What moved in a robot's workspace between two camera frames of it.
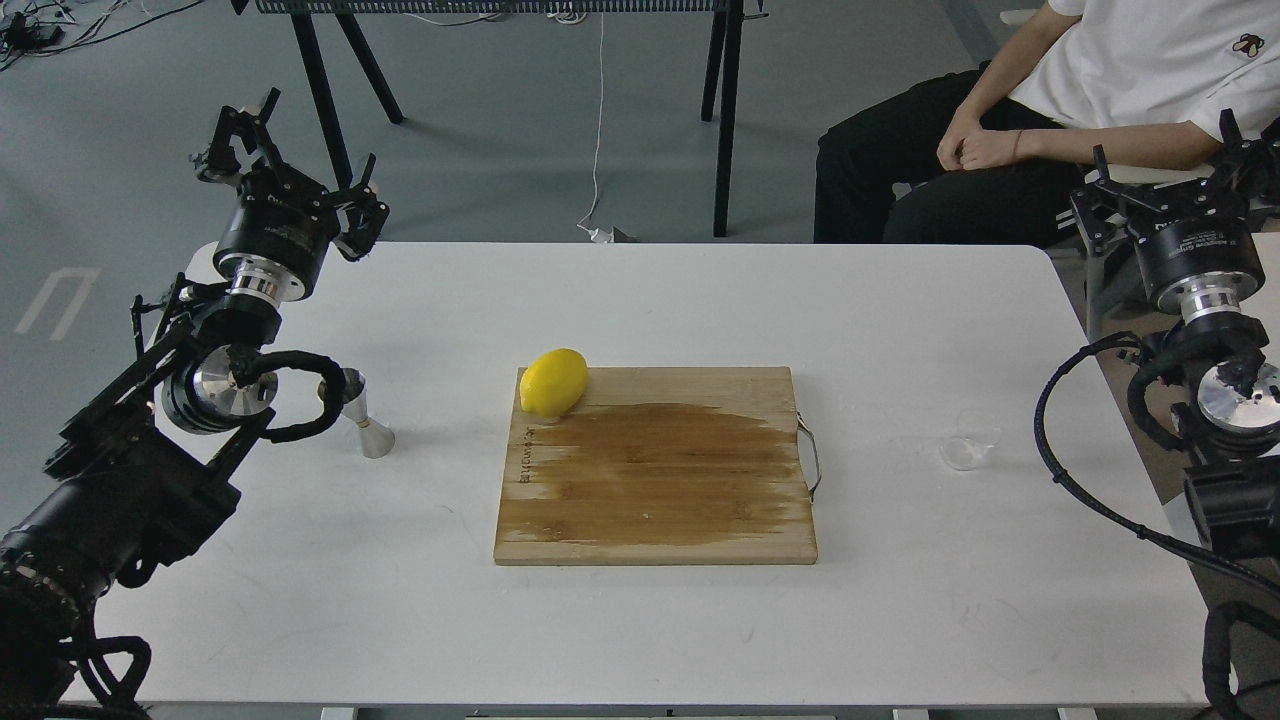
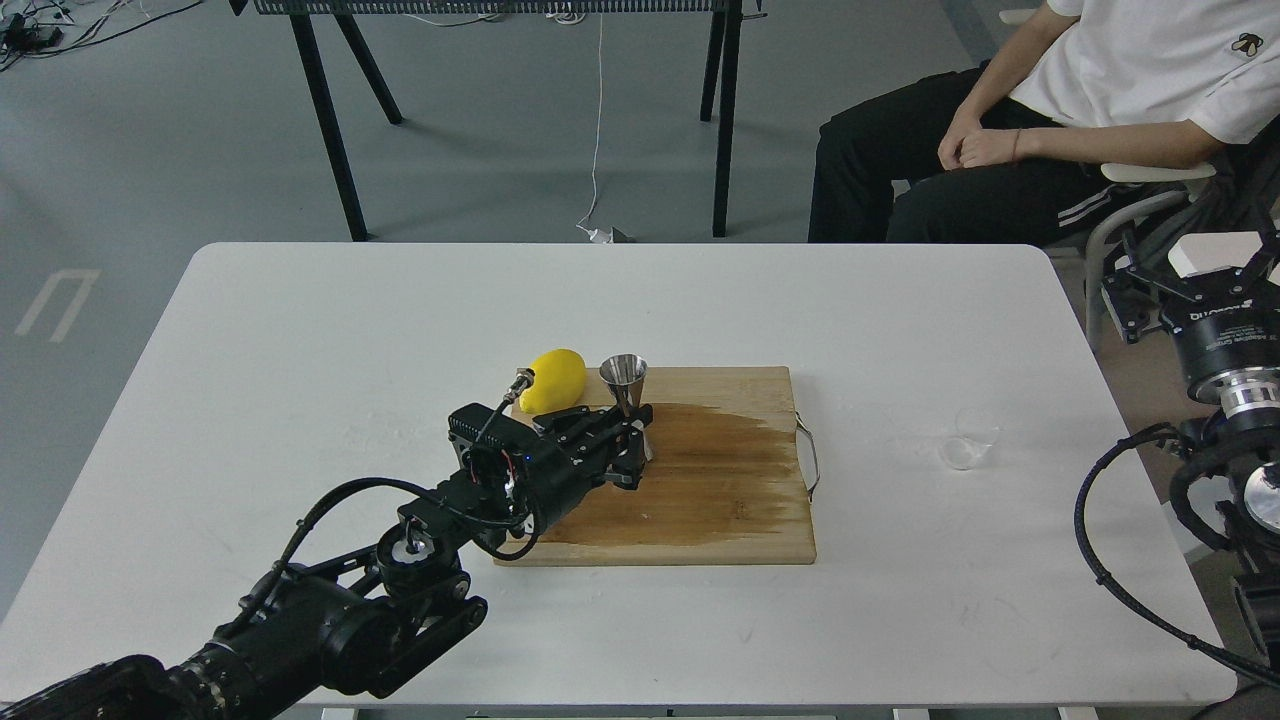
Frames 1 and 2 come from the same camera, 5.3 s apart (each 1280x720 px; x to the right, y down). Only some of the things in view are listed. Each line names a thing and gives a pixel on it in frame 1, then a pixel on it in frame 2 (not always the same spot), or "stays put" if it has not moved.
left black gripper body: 276,244 → 544,469
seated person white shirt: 997,155 stays put
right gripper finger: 1105,207 → 1128,293
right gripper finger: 1249,168 → 1253,282
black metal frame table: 336,16 stays put
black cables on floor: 27,28 stays put
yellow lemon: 554,382 stays put
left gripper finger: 364,212 → 579,422
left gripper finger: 250,129 → 628,461
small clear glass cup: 978,429 stays put
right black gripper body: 1201,258 → 1230,350
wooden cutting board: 662,465 stays put
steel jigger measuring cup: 377,441 → 624,374
